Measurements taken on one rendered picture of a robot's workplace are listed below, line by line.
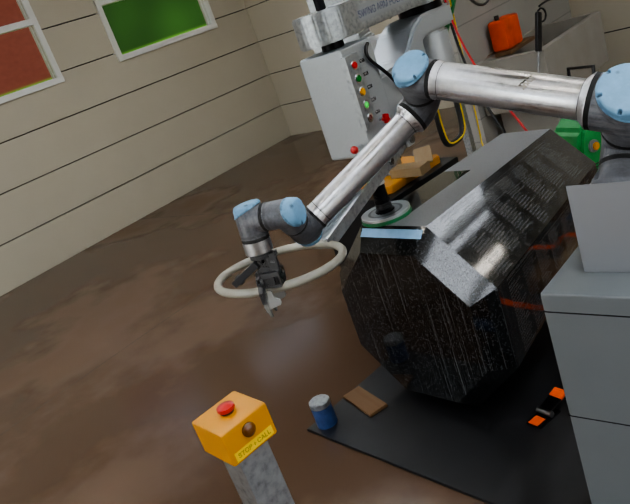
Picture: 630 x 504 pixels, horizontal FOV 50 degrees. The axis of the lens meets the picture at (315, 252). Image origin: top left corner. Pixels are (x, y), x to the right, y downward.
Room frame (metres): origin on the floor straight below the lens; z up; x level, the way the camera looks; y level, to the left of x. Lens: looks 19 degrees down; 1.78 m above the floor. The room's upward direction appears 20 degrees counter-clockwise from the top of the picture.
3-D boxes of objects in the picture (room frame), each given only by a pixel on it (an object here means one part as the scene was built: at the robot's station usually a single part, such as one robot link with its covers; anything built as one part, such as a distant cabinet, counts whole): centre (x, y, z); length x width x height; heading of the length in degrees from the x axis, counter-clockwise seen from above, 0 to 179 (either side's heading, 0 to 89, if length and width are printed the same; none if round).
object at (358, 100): (2.58, -0.37, 1.42); 0.08 x 0.03 x 0.28; 133
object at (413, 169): (3.51, -0.63, 0.81); 0.20 x 0.10 x 0.05; 44
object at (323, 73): (2.77, -0.40, 1.37); 0.36 x 0.22 x 0.45; 133
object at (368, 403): (2.77, 0.02, 0.02); 0.25 x 0.10 x 0.01; 22
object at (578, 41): (5.95, -2.49, 0.43); 1.30 x 0.62 x 0.86; 133
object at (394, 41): (2.97, -0.63, 1.35); 0.74 x 0.23 x 0.49; 133
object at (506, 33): (6.02, -2.26, 1.00); 0.50 x 0.22 x 0.33; 133
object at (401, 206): (2.71, -0.34, 0.89); 0.21 x 0.21 x 0.01
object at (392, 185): (3.74, -0.53, 0.76); 0.49 x 0.49 x 0.05; 36
